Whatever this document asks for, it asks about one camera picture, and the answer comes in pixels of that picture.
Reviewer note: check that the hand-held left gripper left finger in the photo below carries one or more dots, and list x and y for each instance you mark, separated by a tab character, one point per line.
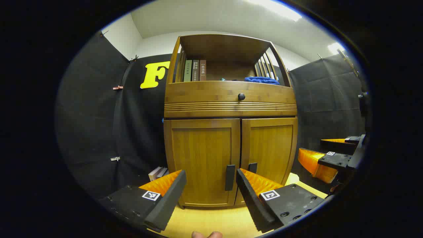
168	201

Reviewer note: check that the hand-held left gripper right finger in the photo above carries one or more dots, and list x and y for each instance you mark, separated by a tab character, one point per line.
251	201

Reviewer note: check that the brown book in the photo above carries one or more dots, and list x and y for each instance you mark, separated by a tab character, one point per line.
203	70

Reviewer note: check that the white backdrop clip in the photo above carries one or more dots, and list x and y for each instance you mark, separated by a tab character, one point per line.
115	159

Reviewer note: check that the wooden cabinet door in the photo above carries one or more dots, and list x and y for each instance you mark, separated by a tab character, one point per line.
271	148
198	158

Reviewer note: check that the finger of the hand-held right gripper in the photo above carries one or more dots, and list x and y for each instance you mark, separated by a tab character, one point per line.
333	160
337	147

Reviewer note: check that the long ceiling light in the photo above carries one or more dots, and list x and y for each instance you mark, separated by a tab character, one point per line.
277	9

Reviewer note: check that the thin paperback book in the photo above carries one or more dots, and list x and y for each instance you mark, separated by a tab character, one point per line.
163	172

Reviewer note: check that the blue knitted cloth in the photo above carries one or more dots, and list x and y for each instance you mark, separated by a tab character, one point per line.
261	80

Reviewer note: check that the wooden double-door shoe cabinet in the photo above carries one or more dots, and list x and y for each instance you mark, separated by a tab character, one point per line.
218	44

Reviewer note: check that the grey book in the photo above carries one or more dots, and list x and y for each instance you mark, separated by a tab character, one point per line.
195	70

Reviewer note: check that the black backdrop cloth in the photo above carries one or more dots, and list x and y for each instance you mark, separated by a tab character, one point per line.
92	115

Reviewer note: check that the small ceiling light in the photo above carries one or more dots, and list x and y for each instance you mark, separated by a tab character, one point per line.
336	48

